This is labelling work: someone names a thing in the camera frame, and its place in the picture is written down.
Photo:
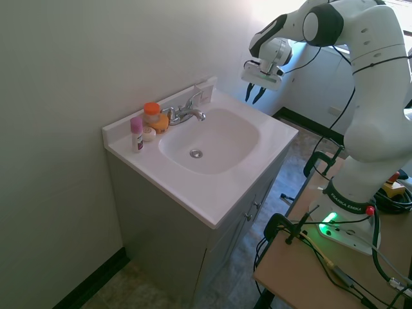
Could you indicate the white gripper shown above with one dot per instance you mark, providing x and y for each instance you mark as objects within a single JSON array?
[{"x": 259, "y": 76}]

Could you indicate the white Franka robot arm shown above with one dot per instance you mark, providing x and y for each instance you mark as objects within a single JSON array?
[{"x": 370, "y": 96}]

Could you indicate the white box with red print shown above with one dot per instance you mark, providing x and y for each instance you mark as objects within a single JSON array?
[{"x": 206, "y": 91}]

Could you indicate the white sink countertop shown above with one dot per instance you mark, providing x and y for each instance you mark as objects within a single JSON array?
[{"x": 219, "y": 138}]

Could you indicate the chrome faucet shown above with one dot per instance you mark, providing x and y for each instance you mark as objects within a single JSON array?
[{"x": 183, "y": 114}]

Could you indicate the chrome sink drain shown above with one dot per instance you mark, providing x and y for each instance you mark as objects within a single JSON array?
[{"x": 196, "y": 153}]

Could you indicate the black C-clamp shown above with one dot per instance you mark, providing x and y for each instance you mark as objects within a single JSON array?
[
  {"x": 277, "y": 222},
  {"x": 313, "y": 161}
]

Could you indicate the orange sponge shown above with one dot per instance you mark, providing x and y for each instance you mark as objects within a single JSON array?
[{"x": 161, "y": 125}]

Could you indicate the tall jar orange lid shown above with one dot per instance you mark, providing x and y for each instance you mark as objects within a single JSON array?
[{"x": 152, "y": 111}]

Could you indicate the black table foot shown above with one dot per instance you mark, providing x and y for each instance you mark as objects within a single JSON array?
[{"x": 286, "y": 197}]

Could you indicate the metal cabinet knob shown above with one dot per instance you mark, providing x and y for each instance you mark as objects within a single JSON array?
[
  {"x": 248, "y": 216},
  {"x": 257, "y": 204}
]

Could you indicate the white round soap container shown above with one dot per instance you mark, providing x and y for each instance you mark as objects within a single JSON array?
[{"x": 149, "y": 134}]

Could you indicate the pink cap deodorant stick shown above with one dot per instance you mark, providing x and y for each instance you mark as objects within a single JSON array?
[{"x": 136, "y": 135}]

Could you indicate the grey vanity cabinet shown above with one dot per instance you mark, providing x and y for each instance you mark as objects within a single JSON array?
[{"x": 167, "y": 235}]

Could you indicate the yellow emergency stop box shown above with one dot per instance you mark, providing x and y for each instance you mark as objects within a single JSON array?
[{"x": 394, "y": 188}]

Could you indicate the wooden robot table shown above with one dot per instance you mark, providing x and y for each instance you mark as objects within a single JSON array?
[{"x": 289, "y": 267}]

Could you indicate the white wall outlet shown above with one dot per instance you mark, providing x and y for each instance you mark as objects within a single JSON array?
[{"x": 334, "y": 110}]

